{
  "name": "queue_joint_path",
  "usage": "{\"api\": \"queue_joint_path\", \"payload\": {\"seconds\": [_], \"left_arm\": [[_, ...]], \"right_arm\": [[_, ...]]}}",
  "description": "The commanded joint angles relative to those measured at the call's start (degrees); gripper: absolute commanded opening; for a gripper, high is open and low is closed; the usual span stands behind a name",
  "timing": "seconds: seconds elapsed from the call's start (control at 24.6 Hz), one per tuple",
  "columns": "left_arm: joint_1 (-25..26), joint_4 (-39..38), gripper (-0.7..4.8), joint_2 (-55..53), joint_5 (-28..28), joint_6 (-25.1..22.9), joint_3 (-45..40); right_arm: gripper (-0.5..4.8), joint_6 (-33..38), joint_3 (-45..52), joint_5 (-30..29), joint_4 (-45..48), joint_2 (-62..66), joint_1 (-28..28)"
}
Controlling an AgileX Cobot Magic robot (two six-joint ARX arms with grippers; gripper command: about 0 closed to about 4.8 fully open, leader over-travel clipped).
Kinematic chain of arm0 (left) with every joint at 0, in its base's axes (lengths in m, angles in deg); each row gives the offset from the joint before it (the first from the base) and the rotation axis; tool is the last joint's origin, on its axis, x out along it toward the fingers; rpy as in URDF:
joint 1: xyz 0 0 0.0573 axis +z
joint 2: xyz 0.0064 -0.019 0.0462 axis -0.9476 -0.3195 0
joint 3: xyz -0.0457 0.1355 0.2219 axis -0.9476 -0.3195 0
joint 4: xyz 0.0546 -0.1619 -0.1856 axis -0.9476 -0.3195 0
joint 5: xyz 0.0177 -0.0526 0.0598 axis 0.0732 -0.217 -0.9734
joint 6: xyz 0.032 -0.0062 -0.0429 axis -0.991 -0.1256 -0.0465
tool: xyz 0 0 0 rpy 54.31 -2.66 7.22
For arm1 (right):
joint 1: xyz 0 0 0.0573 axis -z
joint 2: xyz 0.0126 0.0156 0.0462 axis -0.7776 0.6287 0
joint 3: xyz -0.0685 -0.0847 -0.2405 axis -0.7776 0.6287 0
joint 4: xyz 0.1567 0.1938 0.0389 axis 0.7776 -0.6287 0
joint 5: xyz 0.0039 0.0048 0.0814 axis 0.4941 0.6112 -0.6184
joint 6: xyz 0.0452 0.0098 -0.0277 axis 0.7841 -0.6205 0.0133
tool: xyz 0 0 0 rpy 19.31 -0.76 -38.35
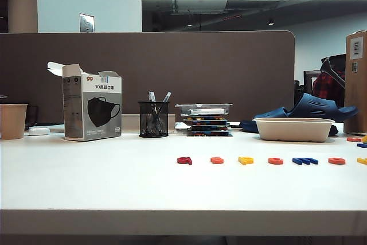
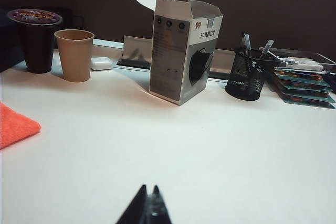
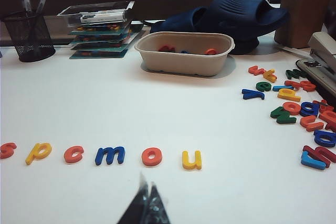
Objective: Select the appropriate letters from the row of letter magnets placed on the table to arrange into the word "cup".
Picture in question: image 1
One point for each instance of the black computer monitor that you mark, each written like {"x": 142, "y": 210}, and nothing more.
{"x": 308, "y": 83}

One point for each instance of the red letter a magnet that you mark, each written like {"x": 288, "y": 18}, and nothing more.
{"x": 183, "y": 160}

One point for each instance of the silver capped black pen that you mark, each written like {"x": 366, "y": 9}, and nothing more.
{"x": 151, "y": 95}
{"x": 167, "y": 96}

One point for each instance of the orange letter o magnet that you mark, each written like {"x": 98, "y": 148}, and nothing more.
{"x": 337, "y": 162}

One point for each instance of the blue letter m magnet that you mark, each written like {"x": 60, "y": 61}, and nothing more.
{"x": 304, "y": 161}

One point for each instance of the brown paper cup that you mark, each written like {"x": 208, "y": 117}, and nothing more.
{"x": 13, "y": 121}

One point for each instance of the beige pulp tray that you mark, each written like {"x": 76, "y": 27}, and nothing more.
{"x": 292, "y": 131}

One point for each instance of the clear plastic case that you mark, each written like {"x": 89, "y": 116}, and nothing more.
{"x": 206, "y": 110}

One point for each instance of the orange letter s magnet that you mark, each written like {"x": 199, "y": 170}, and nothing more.
{"x": 217, "y": 160}

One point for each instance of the brown desk partition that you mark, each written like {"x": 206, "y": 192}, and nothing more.
{"x": 186, "y": 64}

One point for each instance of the black mesh pen holder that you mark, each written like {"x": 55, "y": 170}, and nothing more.
{"x": 153, "y": 126}

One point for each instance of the red plaid jacket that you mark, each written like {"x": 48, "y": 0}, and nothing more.
{"x": 324, "y": 84}

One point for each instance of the yellow letter p magnet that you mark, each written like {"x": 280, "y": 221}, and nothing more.
{"x": 246, "y": 159}

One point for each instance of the brown cardboard box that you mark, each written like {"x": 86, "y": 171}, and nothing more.
{"x": 355, "y": 98}

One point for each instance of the grey face mask box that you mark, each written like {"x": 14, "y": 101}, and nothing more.
{"x": 94, "y": 113}

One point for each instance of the orange letter c magnet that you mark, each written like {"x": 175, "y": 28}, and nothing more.
{"x": 274, "y": 161}

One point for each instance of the yellow letter u magnet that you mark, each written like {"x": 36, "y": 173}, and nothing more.
{"x": 362, "y": 161}

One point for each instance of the dark blue rubber slipper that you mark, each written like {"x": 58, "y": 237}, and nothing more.
{"x": 309, "y": 103}
{"x": 272, "y": 112}

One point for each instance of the metal wall switch plate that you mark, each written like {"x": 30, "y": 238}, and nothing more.
{"x": 86, "y": 23}

